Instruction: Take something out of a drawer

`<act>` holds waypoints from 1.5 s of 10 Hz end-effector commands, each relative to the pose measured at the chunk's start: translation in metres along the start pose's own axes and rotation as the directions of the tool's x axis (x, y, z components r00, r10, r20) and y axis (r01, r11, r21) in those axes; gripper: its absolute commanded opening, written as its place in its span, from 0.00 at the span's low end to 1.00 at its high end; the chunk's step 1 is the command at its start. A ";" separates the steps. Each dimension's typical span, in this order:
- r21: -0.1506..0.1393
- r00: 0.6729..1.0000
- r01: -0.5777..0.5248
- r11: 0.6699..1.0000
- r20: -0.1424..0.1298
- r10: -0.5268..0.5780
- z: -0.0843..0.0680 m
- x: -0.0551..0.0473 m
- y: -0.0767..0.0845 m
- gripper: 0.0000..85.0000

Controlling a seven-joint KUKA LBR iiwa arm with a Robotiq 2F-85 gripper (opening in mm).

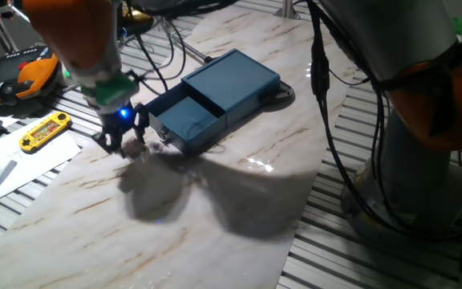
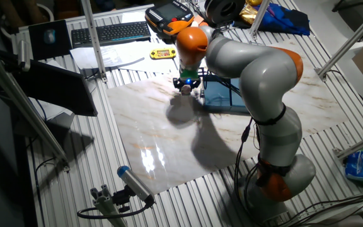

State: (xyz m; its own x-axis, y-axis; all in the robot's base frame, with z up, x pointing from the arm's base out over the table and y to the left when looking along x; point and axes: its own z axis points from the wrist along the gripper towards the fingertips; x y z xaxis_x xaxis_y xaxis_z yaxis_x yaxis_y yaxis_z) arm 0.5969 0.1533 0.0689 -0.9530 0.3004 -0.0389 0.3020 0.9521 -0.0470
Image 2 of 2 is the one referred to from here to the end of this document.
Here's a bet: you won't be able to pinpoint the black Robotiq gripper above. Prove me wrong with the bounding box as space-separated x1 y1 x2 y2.
172 77 202 95

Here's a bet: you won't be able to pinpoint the blue sliding drawer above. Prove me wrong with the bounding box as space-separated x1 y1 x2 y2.
199 74 233 110

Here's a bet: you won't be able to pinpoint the green printed wrist adapter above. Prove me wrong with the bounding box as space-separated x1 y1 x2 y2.
179 69 200 80

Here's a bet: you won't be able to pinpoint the plain white paper sheet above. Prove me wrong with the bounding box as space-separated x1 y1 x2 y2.
121 40 182 74

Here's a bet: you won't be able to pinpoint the white marble pattern mat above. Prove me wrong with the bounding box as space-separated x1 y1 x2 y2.
105 39 349 195

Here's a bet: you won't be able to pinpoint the yellow handheld game console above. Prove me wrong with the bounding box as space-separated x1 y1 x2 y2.
149 47 177 60

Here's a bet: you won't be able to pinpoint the orange black teach pendant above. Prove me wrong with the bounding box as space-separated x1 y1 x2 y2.
144 0 195 37

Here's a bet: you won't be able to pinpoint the printed paper sheet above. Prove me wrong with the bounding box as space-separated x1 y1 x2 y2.
70 44 145 69

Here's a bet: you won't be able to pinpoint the black filament spool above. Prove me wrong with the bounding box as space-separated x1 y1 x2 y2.
204 0 247 25

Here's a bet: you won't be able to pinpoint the black computer keyboard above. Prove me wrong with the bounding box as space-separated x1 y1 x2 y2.
71 21 152 49

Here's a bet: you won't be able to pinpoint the gold foil bag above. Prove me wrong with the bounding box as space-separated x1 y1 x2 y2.
239 0 264 25

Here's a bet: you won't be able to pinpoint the blue cloth bag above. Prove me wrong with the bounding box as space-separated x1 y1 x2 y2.
256 3 311 37

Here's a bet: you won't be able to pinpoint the black monitor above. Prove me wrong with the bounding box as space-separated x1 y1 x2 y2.
11 59 99 133

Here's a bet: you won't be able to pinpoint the grey computer mouse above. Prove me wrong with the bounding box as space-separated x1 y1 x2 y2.
43 28 57 44

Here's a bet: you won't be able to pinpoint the black mouse pad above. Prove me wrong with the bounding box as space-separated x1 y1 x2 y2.
28 19 72 61

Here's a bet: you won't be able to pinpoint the white round chair rim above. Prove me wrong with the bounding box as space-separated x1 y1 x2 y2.
0 3 55 40

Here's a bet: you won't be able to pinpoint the blue tissue packet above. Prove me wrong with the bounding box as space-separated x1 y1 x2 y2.
344 150 363 182

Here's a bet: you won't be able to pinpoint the black office chair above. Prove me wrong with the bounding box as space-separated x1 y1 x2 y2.
331 0 363 13

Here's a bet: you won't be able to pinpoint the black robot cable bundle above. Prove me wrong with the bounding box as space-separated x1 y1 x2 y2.
200 67 261 218

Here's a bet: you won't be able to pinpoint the aluminium frame post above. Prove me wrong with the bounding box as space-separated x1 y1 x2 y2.
0 44 71 173
249 0 271 38
80 0 108 83
332 129 363 160
314 1 363 82

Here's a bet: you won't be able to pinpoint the silver camera with blue cap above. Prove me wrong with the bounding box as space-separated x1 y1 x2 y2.
117 165 156 206

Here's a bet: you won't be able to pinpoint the grey aluminium profile mount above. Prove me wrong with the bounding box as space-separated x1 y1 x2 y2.
89 184 129 227

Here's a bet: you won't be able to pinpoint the black camera cable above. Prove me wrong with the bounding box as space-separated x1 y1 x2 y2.
76 201 154 220

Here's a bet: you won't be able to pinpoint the silver depth camera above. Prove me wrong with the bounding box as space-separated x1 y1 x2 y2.
16 39 32 72

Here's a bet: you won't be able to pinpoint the black floor cables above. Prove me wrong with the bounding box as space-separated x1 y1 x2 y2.
279 194 363 227

